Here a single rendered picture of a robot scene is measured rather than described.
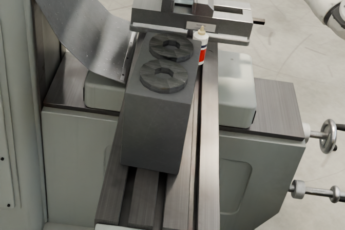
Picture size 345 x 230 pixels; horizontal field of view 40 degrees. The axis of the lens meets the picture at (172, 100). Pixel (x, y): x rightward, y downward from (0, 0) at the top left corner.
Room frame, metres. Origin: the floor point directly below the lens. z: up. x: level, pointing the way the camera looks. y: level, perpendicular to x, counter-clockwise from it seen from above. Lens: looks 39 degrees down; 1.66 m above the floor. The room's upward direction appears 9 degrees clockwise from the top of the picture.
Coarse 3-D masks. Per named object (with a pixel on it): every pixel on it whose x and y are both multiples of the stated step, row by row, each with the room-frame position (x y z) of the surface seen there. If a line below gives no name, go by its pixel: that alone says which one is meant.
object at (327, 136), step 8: (328, 120) 1.22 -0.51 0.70; (304, 128) 1.18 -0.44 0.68; (328, 128) 1.21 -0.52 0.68; (336, 128) 1.18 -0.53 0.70; (344, 128) 1.19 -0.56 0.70; (312, 136) 1.18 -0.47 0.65; (320, 136) 1.19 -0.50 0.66; (328, 136) 1.19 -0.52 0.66; (336, 136) 1.16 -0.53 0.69; (320, 144) 1.20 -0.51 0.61; (328, 144) 1.15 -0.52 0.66; (328, 152) 1.14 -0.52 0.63
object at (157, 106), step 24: (144, 48) 0.81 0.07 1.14; (168, 48) 0.82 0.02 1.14; (192, 48) 0.81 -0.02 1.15; (144, 72) 0.71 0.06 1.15; (168, 72) 0.73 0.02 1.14; (192, 72) 0.75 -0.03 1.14; (144, 96) 0.66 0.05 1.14; (168, 96) 0.66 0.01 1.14; (192, 96) 0.68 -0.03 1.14; (144, 120) 0.65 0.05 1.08; (168, 120) 0.65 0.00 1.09; (144, 144) 0.65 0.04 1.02; (168, 144) 0.65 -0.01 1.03; (144, 168) 0.65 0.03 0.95; (168, 168) 0.65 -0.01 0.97
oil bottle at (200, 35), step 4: (196, 32) 1.07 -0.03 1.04; (200, 32) 1.06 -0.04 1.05; (204, 32) 1.06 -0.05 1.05; (196, 36) 1.05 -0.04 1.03; (200, 36) 1.05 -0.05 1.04; (204, 36) 1.06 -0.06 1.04; (208, 36) 1.07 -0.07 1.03; (200, 40) 1.05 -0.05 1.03; (204, 40) 1.05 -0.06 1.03; (204, 44) 1.05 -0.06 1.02; (204, 48) 1.05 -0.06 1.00; (200, 52) 1.05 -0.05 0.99; (204, 52) 1.06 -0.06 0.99; (200, 56) 1.05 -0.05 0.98; (204, 56) 1.06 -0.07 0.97; (200, 60) 1.05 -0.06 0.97; (200, 64) 1.05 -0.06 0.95
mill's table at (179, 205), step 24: (216, 48) 1.15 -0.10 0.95; (216, 72) 1.03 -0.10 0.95; (216, 96) 0.93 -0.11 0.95; (120, 120) 0.79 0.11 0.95; (192, 120) 0.83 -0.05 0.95; (216, 120) 0.84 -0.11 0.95; (120, 144) 0.71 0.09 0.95; (192, 144) 0.77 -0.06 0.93; (216, 144) 0.76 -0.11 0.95; (120, 168) 0.65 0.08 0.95; (192, 168) 0.70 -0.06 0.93; (216, 168) 0.69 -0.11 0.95; (120, 192) 0.59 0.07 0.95; (144, 192) 0.60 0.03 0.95; (168, 192) 0.61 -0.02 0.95; (192, 192) 0.63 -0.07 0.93; (216, 192) 0.62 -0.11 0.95; (96, 216) 0.52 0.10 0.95; (120, 216) 0.55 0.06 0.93; (144, 216) 0.54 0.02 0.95; (168, 216) 0.55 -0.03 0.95; (192, 216) 0.58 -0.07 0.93; (216, 216) 0.57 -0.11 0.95
